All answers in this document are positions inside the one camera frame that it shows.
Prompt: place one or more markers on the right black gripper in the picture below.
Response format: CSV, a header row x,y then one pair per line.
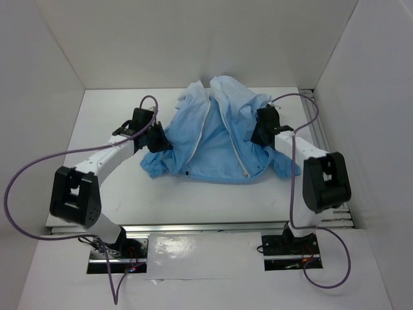
x,y
255,137

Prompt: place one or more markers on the light blue zip jacket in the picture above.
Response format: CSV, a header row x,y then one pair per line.
x,y
210,136

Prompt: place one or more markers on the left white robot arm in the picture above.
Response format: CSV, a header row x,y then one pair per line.
x,y
76,195

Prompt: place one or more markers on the aluminium rail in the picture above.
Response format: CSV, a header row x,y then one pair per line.
x,y
341,215
206,227

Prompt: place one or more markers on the right side aluminium rail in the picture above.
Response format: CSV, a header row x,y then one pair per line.
x,y
341,215

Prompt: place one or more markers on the front aluminium rail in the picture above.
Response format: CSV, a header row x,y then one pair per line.
x,y
206,227

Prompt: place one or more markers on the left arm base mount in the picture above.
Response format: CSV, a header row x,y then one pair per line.
x,y
133,259

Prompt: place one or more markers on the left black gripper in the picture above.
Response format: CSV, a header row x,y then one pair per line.
x,y
162,143

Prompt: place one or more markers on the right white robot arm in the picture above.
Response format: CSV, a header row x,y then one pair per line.
x,y
319,178

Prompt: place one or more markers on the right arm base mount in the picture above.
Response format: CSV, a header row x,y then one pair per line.
x,y
284,252

